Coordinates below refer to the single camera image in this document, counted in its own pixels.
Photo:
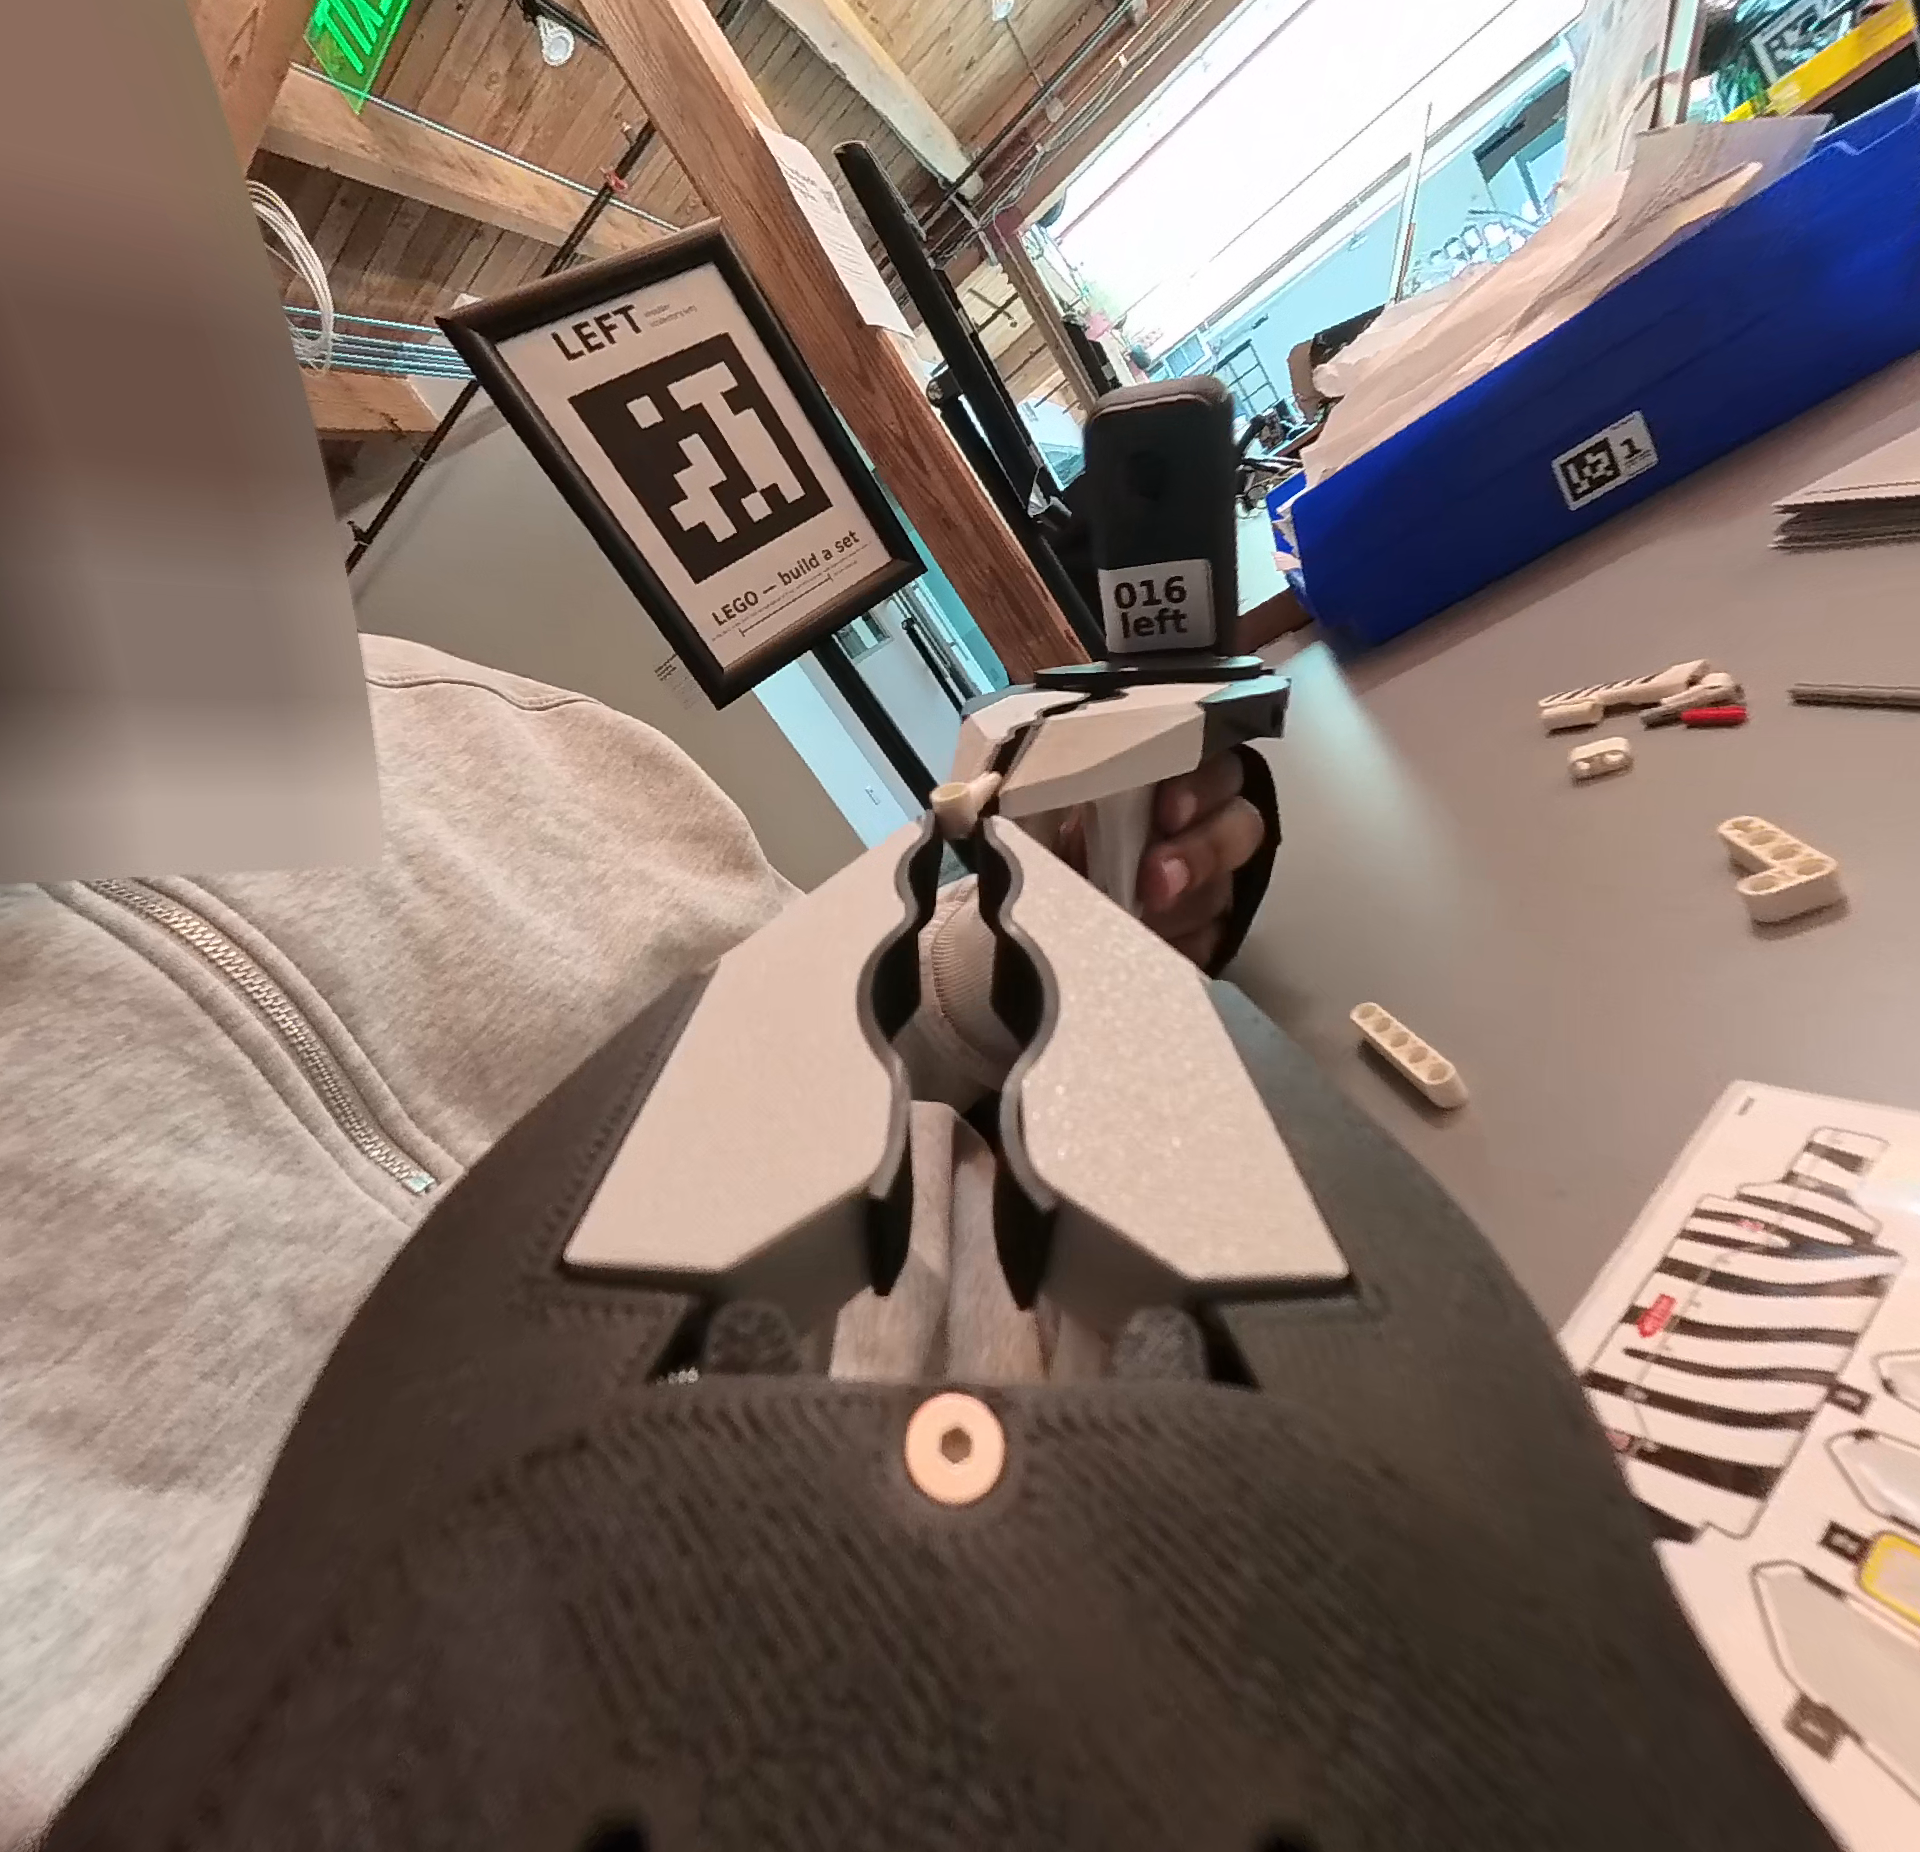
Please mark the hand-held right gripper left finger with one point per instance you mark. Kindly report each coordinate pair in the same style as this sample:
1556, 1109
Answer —
735, 1130

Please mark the striped white lego assembly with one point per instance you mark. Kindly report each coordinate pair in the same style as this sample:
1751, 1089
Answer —
1620, 692

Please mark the blue plastic bin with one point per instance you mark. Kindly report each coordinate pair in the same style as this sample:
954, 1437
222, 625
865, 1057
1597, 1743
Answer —
1500, 501

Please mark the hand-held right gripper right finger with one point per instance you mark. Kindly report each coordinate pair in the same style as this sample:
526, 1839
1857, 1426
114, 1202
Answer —
1170, 1149

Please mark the dark grey lego axle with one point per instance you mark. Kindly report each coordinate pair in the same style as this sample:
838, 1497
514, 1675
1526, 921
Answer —
1859, 697

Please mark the green exit sign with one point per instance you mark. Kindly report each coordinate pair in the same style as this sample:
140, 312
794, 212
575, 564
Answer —
363, 13

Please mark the black tripod stand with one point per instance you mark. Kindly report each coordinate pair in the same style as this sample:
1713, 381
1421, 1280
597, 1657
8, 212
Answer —
998, 456

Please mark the person's left forearm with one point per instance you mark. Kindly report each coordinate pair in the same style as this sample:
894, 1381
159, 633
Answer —
961, 1004

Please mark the white straight lego beam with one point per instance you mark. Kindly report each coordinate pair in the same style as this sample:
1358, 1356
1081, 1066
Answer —
1424, 1081

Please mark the white L-shaped lego beam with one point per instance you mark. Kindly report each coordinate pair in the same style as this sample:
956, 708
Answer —
1800, 892

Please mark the wooden support post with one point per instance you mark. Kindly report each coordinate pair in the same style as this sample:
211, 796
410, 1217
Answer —
707, 126

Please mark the open instruction booklet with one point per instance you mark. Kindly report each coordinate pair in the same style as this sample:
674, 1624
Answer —
1859, 510

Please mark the black framed marker sign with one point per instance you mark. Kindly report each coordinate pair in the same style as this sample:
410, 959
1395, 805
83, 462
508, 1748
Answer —
690, 456

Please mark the zebra striped sticker sheet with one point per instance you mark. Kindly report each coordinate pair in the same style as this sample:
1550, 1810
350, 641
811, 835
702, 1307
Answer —
1772, 1280

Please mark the grey lego pin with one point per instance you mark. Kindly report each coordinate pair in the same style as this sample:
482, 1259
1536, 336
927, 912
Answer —
1667, 712

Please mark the small beige lego pin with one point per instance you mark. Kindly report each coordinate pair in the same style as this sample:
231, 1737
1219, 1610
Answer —
961, 803

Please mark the person's left hand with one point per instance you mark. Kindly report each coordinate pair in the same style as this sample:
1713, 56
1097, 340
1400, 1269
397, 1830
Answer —
1194, 863

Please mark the paper notice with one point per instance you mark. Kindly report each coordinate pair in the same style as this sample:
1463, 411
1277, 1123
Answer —
838, 233

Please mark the small white lego beam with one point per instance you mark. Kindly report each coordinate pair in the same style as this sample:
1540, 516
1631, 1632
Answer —
1602, 762

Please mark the grey hoodie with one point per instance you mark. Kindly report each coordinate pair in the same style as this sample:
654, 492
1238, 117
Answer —
226, 1207

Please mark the crumpled paper bags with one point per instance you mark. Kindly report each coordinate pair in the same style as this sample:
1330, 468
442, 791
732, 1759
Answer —
1500, 307

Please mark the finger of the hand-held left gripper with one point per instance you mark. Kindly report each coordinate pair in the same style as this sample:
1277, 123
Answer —
1109, 747
988, 735

